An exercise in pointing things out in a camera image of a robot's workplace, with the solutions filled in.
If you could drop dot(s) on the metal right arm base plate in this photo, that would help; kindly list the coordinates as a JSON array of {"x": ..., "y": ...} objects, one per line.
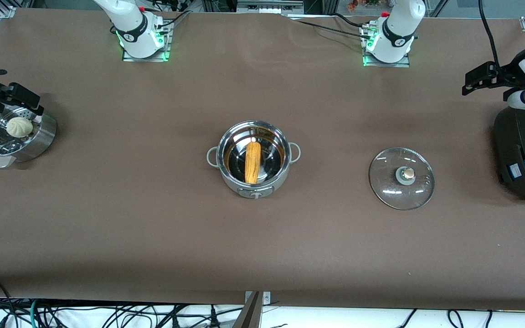
[{"x": 128, "y": 57}]

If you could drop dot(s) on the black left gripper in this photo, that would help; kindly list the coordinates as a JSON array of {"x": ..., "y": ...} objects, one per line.
[{"x": 505, "y": 75}]

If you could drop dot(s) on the brown table cover mat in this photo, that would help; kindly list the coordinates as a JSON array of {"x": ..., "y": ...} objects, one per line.
[{"x": 335, "y": 237}]

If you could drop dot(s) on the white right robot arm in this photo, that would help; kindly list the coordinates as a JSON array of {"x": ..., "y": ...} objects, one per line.
[{"x": 130, "y": 23}]

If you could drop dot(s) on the yellow corn cob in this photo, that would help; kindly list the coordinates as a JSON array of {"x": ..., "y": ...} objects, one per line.
[{"x": 253, "y": 161}]

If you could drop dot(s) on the white steamed bun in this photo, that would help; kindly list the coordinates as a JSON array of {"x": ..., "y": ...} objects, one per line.
[{"x": 19, "y": 127}]

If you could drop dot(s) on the steel steamer pot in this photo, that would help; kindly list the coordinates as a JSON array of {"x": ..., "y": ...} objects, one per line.
[{"x": 39, "y": 141}]

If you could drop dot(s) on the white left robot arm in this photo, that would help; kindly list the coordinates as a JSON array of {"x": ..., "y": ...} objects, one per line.
[{"x": 399, "y": 27}]

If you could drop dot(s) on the grey power strip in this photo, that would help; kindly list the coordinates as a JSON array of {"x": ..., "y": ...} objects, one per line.
[{"x": 269, "y": 6}]

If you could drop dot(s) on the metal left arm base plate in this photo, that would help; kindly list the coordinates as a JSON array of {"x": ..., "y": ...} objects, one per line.
[{"x": 404, "y": 63}]

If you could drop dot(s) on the metal table edge bracket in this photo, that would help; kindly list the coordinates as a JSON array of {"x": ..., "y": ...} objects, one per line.
[{"x": 251, "y": 314}]

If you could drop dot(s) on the round glass pot lid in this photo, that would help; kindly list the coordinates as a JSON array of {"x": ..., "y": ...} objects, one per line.
[{"x": 394, "y": 196}]

